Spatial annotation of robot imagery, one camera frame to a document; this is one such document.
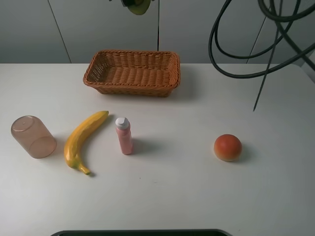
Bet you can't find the black tray edge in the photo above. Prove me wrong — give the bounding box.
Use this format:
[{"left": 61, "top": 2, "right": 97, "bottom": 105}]
[{"left": 52, "top": 229, "right": 231, "bottom": 236}]

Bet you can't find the yellow banana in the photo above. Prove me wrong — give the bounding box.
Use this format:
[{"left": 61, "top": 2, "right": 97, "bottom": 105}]
[{"left": 63, "top": 111, "right": 109, "bottom": 175}]

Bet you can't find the translucent pink plastic cup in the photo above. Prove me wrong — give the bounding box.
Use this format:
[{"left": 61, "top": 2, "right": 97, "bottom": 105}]
[{"left": 11, "top": 116, "right": 57, "bottom": 159}]

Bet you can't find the pink bottle with white cap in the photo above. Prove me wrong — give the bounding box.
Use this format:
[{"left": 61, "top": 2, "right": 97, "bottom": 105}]
[{"left": 115, "top": 118, "right": 133, "bottom": 155}]

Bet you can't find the orange wicker basket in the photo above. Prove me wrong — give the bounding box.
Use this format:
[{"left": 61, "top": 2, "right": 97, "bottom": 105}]
[{"left": 83, "top": 50, "right": 181, "bottom": 97}]

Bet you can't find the thick black upper cable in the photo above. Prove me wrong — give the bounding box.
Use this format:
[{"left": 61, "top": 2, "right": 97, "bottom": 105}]
[{"left": 257, "top": 0, "right": 315, "bottom": 23}]

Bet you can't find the black looping cable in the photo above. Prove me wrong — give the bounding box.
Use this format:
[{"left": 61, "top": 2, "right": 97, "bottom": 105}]
[{"left": 208, "top": 0, "right": 315, "bottom": 80}]

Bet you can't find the round orange-brown bread bun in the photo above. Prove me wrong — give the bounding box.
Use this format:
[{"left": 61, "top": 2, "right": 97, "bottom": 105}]
[{"left": 214, "top": 134, "right": 243, "bottom": 162}]

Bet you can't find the thin black cable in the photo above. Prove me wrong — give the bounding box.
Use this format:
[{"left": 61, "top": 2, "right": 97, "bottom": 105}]
[{"left": 252, "top": 0, "right": 284, "bottom": 112}]

